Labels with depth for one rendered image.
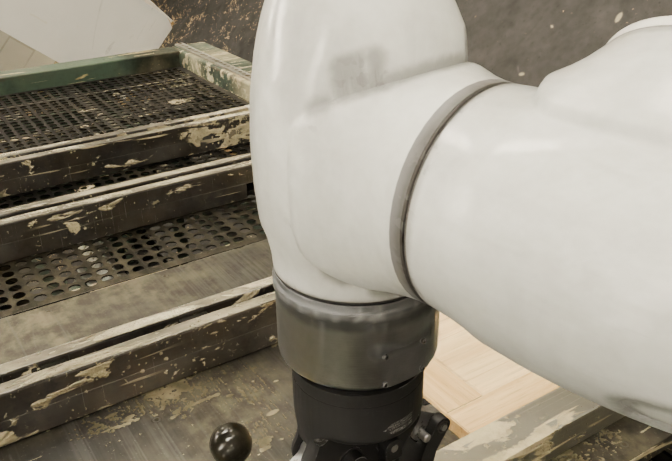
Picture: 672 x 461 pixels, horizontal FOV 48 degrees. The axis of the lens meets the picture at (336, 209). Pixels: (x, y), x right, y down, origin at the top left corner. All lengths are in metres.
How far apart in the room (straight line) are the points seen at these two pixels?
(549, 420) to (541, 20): 2.09
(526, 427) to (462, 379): 0.13
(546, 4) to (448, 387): 2.08
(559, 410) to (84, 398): 0.55
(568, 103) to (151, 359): 0.78
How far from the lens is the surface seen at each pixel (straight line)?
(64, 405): 0.98
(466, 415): 0.92
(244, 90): 2.12
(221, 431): 0.69
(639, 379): 0.25
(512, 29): 2.89
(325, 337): 0.38
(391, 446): 0.47
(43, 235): 1.37
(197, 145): 1.74
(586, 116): 0.27
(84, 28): 4.81
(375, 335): 0.38
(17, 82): 2.39
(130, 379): 0.99
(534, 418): 0.90
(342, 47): 0.31
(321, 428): 0.43
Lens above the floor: 1.96
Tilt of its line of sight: 40 degrees down
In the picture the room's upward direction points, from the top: 60 degrees counter-clockwise
